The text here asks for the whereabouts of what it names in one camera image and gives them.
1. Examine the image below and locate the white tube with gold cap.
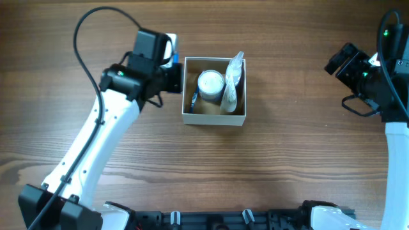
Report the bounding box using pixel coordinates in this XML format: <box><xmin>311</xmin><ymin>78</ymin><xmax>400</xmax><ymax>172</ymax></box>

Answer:
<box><xmin>220</xmin><ymin>80</ymin><xmax>238</xmax><ymax>114</ymax></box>

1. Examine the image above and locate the white round jar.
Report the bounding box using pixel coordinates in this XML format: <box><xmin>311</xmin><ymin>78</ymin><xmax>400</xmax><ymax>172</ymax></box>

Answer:
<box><xmin>197</xmin><ymin>70</ymin><xmax>225</xmax><ymax>102</ymax></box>

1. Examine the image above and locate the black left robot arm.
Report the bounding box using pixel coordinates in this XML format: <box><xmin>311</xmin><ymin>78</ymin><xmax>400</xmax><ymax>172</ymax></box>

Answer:
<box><xmin>18</xmin><ymin>29</ymin><xmax>183</xmax><ymax>229</ymax></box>

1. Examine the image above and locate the white cardboard box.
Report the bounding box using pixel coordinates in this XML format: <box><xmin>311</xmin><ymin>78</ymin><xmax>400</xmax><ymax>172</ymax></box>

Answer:
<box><xmin>181</xmin><ymin>57</ymin><xmax>247</xmax><ymax>126</ymax></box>

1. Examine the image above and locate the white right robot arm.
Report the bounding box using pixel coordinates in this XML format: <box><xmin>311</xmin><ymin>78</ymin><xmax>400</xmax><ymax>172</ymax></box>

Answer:
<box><xmin>324</xmin><ymin>23</ymin><xmax>408</xmax><ymax>229</ymax></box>

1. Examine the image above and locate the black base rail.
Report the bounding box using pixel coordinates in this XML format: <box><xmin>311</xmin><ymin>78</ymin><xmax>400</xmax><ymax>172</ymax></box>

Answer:
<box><xmin>102</xmin><ymin>209</ymin><xmax>357</xmax><ymax>230</ymax></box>

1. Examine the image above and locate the blue spray bottle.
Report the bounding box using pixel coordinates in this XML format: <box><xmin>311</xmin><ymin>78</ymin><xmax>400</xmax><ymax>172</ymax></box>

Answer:
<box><xmin>226</xmin><ymin>51</ymin><xmax>244</xmax><ymax>86</ymax></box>

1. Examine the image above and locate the blue razor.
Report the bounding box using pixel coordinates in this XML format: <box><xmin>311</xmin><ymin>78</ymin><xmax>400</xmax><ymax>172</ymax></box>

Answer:
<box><xmin>172</xmin><ymin>53</ymin><xmax>179</xmax><ymax>66</ymax></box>

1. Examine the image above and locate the blue toothbrush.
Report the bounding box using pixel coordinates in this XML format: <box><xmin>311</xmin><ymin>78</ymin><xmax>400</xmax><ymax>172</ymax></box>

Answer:
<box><xmin>189</xmin><ymin>86</ymin><xmax>199</xmax><ymax>114</ymax></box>

